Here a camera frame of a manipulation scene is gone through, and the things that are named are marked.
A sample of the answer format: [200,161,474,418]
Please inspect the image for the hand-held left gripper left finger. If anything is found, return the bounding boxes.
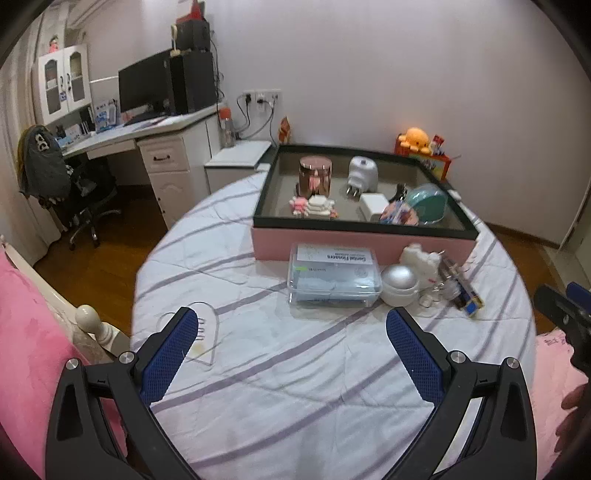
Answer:
[45,306,205,480]

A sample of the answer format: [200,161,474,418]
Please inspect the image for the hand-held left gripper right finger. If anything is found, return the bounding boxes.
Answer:
[385,306,539,480]

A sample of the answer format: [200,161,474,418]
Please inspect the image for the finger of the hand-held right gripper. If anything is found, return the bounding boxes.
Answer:
[534,283,591,345]
[566,281,591,313]

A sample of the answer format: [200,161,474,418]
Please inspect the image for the pink box with black rim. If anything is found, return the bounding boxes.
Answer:
[251,144,481,264]

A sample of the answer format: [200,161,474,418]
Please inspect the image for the colourful block figure toy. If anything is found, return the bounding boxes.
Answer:
[380,202,419,226]

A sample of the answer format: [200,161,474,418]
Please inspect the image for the teal round case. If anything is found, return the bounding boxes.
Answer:
[408,183,448,226]

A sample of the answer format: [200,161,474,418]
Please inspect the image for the white square charger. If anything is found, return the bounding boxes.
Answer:
[359,192,393,223]

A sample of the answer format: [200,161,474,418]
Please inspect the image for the small white layered toy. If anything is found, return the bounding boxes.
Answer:
[307,195,338,219]

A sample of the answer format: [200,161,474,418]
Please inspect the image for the white rounded plug adapter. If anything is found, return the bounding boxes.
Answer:
[345,155,380,199]

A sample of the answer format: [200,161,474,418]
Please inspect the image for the rose gold metal cup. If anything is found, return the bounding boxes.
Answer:
[298,155,334,199]

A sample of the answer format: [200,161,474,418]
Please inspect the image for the person's right hand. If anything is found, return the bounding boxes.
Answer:
[556,385,591,457]

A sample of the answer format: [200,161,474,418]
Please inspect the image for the pink quilt with print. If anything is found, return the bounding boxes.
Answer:
[530,329,591,418]

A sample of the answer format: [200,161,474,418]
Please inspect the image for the silver round jar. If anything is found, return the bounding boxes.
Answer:
[380,263,420,306]

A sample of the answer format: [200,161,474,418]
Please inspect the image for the dark slim tube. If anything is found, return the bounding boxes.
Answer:
[450,272,486,319]

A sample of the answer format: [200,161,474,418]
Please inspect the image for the small clear glass bottle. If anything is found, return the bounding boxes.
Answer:
[431,251,463,302]

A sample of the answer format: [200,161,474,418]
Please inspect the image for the white cat figurine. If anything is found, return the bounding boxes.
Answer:
[399,243,442,290]

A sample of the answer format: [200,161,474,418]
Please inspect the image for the clear plastic floss box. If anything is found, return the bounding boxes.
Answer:
[287,243,383,308]

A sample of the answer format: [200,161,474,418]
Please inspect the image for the black office chair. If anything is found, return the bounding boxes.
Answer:
[41,159,122,250]

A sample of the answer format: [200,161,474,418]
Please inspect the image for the red printed storage box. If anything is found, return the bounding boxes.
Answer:
[394,136,452,182]

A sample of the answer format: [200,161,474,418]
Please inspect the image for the white desk with drawers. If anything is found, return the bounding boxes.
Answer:
[62,103,223,230]

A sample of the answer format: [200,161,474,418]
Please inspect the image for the cream curtain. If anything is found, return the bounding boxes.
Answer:
[0,14,64,265]

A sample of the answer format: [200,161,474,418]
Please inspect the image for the black and white low cabinet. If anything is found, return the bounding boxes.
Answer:
[204,139,273,195]

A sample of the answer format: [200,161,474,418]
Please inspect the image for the orange octopus plush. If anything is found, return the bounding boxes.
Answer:
[399,127,433,153]

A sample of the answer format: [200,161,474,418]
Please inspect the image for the grey hooded jacket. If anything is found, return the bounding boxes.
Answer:
[18,125,73,199]

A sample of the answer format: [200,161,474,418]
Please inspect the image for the water bottle with orange cap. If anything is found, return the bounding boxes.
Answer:
[217,106,236,149]

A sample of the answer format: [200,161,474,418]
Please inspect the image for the blue white carton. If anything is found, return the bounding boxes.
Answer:
[92,99,119,133]

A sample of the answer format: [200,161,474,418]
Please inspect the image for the black computer tower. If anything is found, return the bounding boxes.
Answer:
[169,49,218,116]

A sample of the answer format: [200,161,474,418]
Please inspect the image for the black computer monitor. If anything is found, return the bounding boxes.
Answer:
[117,49,175,116]

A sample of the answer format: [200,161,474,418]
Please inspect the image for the white glass door cabinet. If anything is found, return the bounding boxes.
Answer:
[36,43,91,126]

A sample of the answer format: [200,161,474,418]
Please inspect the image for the black speaker box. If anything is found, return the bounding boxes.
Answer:
[177,20,211,52]

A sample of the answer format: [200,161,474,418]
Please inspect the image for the white bed post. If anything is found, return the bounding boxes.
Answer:
[76,304,131,361]

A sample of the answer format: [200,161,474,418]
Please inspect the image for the black power cables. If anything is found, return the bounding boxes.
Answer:
[235,92,278,140]

